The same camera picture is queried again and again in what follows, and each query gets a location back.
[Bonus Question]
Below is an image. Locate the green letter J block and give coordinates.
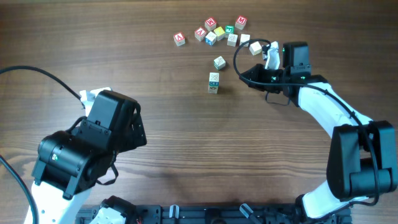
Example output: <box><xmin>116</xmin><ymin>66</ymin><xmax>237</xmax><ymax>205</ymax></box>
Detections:
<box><xmin>208</xmin><ymin>86</ymin><xmax>218</xmax><ymax>94</ymax></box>

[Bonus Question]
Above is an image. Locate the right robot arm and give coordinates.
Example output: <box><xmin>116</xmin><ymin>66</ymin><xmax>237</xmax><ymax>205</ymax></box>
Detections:
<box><xmin>238</xmin><ymin>39</ymin><xmax>397</xmax><ymax>223</ymax></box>

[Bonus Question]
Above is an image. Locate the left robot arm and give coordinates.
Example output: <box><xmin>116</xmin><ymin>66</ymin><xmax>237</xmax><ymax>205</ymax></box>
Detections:
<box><xmin>25</xmin><ymin>87</ymin><xmax>147</xmax><ymax>223</ymax></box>

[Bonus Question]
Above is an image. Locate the plain globe picture block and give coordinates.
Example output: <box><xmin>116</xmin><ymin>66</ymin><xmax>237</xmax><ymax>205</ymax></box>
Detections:
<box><xmin>249</xmin><ymin>41</ymin><xmax>262</xmax><ymax>56</ymax></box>

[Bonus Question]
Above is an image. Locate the plain picture block red edge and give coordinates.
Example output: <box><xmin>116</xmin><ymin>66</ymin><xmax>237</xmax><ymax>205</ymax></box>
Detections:
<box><xmin>239</xmin><ymin>34</ymin><xmax>250</xmax><ymax>47</ymax></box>

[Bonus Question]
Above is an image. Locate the plain picture block blue edge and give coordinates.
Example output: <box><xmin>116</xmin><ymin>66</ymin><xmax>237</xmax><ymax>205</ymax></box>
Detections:
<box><xmin>227</xmin><ymin>34</ymin><xmax>238</xmax><ymax>47</ymax></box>

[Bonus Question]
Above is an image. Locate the green edge fish block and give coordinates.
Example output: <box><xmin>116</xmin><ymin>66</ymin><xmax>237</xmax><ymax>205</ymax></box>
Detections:
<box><xmin>213</xmin><ymin>56</ymin><xmax>226</xmax><ymax>70</ymax></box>

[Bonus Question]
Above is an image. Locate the red letter M block right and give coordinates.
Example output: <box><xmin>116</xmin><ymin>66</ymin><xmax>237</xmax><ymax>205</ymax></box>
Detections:
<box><xmin>234</xmin><ymin>15</ymin><xmax>248</xmax><ymax>30</ymax></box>

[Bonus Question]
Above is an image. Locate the red letter m block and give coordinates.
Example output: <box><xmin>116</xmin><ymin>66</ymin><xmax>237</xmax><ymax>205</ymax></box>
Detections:
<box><xmin>205</xmin><ymin>17</ymin><xmax>217</xmax><ymax>31</ymax></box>
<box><xmin>234</xmin><ymin>15</ymin><xmax>248</xmax><ymax>30</ymax></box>

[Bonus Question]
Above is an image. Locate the green top picture block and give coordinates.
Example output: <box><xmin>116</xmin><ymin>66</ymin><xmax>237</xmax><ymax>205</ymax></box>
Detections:
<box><xmin>224</xmin><ymin>25</ymin><xmax>234</xmax><ymax>37</ymax></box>

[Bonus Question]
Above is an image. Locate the yellow top block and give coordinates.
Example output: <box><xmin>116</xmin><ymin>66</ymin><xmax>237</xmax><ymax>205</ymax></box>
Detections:
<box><xmin>213</xmin><ymin>26</ymin><xmax>226</xmax><ymax>41</ymax></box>

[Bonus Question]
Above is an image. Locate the blue number 2 block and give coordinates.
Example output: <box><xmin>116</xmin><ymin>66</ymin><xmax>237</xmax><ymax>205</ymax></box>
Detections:
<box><xmin>205</xmin><ymin>31</ymin><xmax>217</xmax><ymax>46</ymax></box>

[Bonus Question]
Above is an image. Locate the red letter M block left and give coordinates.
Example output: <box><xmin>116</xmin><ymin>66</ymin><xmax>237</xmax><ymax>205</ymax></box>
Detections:
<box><xmin>205</xmin><ymin>17</ymin><xmax>217</xmax><ymax>31</ymax></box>

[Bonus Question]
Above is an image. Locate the red letter block near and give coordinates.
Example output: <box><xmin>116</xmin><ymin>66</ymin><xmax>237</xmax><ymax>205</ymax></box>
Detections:
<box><xmin>195</xmin><ymin>27</ymin><xmax>207</xmax><ymax>42</ymax></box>

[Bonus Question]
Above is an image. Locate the red letter A block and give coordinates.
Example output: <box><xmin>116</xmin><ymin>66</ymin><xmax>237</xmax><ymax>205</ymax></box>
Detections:
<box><xmin>173</xmin><ymin>32</ymin><xmax>185</xmax><ymax>47</ymax></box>

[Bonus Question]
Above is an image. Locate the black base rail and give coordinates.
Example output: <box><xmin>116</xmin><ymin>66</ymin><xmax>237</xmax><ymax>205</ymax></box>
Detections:
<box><xmin>74</xmin><ymin>202</ymin><xmax>353</xmax><ymax>224</ymax></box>

